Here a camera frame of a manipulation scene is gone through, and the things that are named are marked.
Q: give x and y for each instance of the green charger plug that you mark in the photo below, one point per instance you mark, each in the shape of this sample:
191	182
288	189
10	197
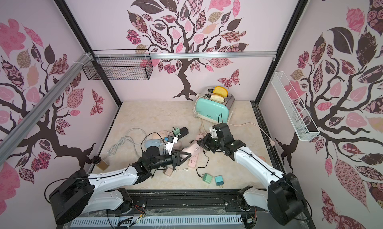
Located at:
207	178

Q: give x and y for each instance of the teal charger plug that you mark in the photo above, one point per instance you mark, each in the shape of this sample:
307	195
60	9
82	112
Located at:
219	181

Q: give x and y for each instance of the pale toast slice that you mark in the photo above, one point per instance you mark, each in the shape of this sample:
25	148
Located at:
217	98

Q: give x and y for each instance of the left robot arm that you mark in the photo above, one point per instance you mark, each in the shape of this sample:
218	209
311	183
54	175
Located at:
83	192

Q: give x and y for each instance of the pink power strip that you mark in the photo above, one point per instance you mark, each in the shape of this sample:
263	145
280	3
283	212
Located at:
194	149

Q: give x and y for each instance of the blue mouse top left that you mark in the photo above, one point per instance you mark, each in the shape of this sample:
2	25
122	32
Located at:
153	143

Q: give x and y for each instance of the black wire basket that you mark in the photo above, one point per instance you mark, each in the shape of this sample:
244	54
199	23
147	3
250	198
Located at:
135	66

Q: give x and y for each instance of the black power strip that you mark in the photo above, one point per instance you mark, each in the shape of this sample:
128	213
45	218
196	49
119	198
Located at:
184	131

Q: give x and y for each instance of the small brown jar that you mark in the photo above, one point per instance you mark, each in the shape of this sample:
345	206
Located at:
100	163

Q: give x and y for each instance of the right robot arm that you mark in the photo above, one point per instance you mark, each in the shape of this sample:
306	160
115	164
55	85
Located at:
282	198

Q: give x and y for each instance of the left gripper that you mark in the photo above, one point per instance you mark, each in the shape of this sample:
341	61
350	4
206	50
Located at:
175	159

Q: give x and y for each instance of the yellow toast slice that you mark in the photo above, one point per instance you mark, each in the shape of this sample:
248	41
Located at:
223	92

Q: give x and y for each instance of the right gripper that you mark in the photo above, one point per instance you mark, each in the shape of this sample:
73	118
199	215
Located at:
212	143

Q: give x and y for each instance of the mint green toaster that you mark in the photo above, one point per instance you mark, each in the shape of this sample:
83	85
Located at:
212	111

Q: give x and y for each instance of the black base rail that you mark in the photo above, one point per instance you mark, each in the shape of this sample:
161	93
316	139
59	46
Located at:
200	202

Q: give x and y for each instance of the white slotted cable duct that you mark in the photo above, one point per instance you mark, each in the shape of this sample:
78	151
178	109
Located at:
156	221

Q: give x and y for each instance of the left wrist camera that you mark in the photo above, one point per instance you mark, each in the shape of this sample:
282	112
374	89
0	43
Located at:
169	143

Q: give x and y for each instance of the pink mouse top left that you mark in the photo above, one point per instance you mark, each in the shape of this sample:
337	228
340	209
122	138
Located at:
161	134

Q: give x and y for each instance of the green plug on black strip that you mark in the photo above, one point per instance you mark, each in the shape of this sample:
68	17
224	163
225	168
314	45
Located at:
176	132

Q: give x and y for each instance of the pink charger plug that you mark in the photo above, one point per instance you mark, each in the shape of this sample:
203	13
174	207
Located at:
168	171

